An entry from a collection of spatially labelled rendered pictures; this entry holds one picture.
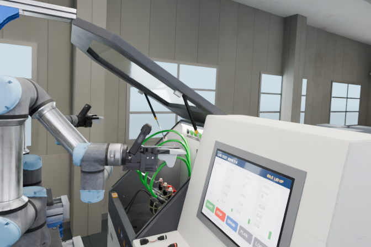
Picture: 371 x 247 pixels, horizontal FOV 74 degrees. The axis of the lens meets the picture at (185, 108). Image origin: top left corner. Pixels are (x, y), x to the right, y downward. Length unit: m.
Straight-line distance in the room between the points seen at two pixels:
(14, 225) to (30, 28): 2.47
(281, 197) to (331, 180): 0.16
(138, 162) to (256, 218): 0.43
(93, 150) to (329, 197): 0.69
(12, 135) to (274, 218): 0.84
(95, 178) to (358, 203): 0.76
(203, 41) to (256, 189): 3.24
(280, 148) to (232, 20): 3.68
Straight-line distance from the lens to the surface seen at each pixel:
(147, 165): 0.83
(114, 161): 0.84
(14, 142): 0.93
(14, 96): 0.87
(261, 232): 0.89
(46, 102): 1.01
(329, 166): 0.75
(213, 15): 4.15
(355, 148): 0.76
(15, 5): 1.33
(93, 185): 0.88
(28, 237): 1.15
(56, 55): 3.15
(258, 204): 0.89
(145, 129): 0.83
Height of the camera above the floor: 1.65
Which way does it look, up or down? 3 degrees down
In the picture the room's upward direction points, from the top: 2 degrees clockwise
